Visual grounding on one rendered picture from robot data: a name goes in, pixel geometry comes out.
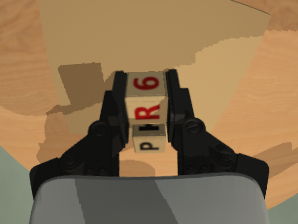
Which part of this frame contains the beige toy block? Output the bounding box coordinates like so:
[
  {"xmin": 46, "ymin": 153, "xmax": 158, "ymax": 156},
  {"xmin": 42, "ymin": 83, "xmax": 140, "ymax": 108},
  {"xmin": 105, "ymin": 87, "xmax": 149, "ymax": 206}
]
[
  {"xmin": 124, "ymin": 72, "xmax": 168, "ymax": 125},
  {"xmin": 132, "ymin": 124, "xmax": 166, "ymax": 154}
]

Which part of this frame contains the tan flat mat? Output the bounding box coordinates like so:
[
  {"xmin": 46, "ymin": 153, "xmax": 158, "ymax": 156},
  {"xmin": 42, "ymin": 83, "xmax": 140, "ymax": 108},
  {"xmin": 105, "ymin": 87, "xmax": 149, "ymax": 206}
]
[{"xmin": 38, "ymin": 0, "xmax": 271, "ymax": 135}]

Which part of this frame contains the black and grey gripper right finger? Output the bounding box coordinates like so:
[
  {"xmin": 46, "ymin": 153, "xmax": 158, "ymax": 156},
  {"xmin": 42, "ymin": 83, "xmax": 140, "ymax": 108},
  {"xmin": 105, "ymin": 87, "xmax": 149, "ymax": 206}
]
[{"xmin": 165, "ymin": 69, "xmax": 269, "ymax": 199}]

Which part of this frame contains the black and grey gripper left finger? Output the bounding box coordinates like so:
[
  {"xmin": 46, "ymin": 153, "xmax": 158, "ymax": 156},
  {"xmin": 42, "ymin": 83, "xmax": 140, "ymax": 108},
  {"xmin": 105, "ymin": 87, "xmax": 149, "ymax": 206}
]
[{"xmin": 29, "ymin": 71, "xmax": 129, "ymax": 200}]

